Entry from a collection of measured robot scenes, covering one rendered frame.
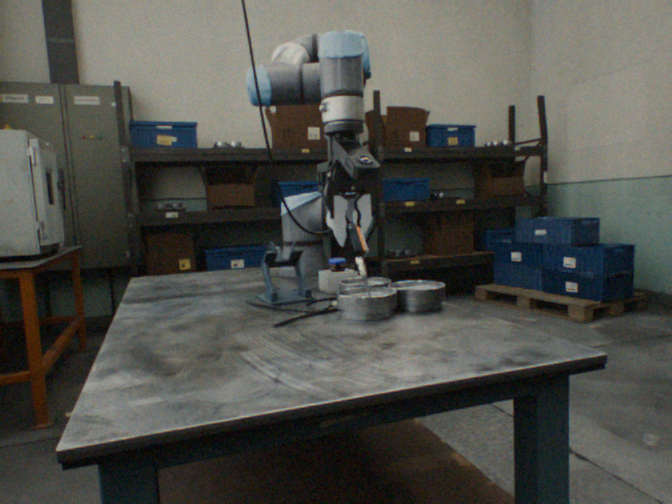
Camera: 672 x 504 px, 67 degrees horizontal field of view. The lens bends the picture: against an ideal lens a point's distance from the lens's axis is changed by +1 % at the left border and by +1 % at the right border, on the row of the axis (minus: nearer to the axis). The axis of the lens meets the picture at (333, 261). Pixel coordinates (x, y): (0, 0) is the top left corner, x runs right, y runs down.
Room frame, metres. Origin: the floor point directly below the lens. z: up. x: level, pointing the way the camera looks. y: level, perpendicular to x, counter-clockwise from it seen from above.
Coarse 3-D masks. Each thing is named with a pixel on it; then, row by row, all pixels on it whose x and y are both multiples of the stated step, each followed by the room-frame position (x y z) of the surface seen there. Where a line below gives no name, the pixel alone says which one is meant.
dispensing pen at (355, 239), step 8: (352, 232) 0.88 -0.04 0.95; (352, 240) 0.87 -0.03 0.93; (344, 248) 0.90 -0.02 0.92; (352, 248) 0.86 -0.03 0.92; (360, 248) 0.86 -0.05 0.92; (352, 256) 0.87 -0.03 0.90; (360, 256) 0.87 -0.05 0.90; (360, 264) 0.86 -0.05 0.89; (360, 272) 0.86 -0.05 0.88; (368, 288) 0.84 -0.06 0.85
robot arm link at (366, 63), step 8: (360, 32) 1.34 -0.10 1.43; (312, 40) 1.33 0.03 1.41; (312, 48) 1.32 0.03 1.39; (368, 48) 1.33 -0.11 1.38; (312, 56) 1.32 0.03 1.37; (368, 56) 1.32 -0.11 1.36; (368, 64) 1.33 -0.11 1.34; (368, 72) 1.34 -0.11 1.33; (360, 136) 1.39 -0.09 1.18; (352, 200) 1.39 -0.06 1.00; (352, 208) 1.39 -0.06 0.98; (352, 216) 1.40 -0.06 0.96; (352, 224) 1.40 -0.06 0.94; (368, 232) 1.43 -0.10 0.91
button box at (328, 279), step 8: (320, 272) 1.14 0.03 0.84; (328, 272) 1.12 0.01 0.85; (336, 272) 1.11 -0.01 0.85; (344, 272) 1.10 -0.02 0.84; (352, 272) 1.11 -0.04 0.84; (320, 280) 1.14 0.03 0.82; (328, 280) 1.09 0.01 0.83; (336, 280) 1.09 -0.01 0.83; (320, 288) 1.14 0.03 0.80; (328, 288) 1.09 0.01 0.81; (336, 288) 1.09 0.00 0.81
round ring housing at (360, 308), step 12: (360, 288) 0.92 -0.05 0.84; (372, 288) 0.91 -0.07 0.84; (384, 288) 0.90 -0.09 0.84; (336, 300) 0.86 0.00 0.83; (348, 300) 0.83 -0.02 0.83; (360, 300) 0.82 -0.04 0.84; (372, 300) 0.82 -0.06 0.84; (384, 300) 0.82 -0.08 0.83; (396, 300) 0.85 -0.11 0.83; (348, 312) 0.83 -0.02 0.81; (360, 312) 0.82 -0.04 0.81; (372, 312) 0.82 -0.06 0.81; (384, 312) 0.83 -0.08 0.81
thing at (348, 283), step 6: (342, 282) 1.01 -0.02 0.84; (348, 282) 1.03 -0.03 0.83; (354, 282) 1.04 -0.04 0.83; (360, 282) 1.04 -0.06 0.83; (372, 282) 1.04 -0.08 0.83; (378, 282) 1.03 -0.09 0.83; (384, 282) 1.02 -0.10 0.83; (390, 282) 0.98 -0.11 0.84; (342, 288) 0.97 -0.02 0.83; (348, 288) 0.95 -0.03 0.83
